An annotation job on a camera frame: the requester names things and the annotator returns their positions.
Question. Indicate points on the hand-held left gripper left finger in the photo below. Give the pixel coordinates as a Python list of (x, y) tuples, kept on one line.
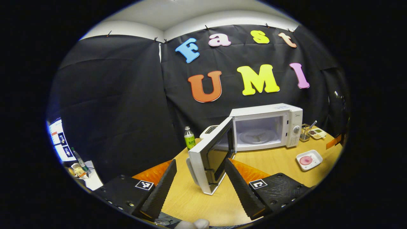
[(160, 194)]

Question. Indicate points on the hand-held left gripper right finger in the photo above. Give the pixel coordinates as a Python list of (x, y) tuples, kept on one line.
[(241, 190)]

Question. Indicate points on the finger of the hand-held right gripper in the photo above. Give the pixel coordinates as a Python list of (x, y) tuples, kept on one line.
[(334, 142)]

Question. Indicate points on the white plate of pink food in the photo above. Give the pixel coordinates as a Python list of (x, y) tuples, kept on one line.
[(306, 160)]

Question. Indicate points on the white microwave oven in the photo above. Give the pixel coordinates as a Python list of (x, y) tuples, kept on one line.
[(264, 111)]

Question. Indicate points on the divided white tray of beans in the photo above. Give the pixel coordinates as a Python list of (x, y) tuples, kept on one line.
[(318, 133)]

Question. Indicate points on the metal mesh container with spoon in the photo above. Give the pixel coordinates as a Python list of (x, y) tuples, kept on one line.
[(304, 135)]

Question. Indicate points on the green label drink bottle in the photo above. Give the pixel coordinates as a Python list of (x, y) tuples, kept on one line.
[(189, 141)]

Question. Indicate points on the green marker pen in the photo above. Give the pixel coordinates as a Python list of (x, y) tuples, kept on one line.
[(80, 160)]

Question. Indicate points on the small beige desk object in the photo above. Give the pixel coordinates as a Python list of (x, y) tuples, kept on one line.
[(76, 171)]

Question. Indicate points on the black backdrop cloth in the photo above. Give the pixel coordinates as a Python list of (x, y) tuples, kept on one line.
[(127, 111)]

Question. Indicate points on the computer monitor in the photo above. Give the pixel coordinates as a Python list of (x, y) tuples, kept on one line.
[(58, 140)]

